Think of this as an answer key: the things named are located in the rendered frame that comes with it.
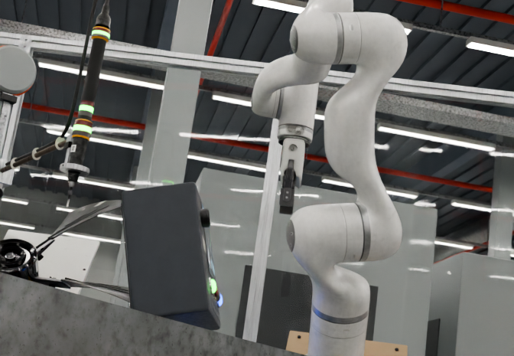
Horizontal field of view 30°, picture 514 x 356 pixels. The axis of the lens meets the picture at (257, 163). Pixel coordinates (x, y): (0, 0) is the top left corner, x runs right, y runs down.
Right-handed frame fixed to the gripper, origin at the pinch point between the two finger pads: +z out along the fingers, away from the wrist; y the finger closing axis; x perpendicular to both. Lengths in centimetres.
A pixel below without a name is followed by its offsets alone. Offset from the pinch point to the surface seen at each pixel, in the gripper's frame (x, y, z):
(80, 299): 1, -192, 48
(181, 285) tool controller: 11, -83, 33
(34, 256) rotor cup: 55, -5, 20
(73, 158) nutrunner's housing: 51, -1, -5
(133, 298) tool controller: 18, -83, 35
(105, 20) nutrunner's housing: 50, -1, -40
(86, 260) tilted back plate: 53, 38, 13
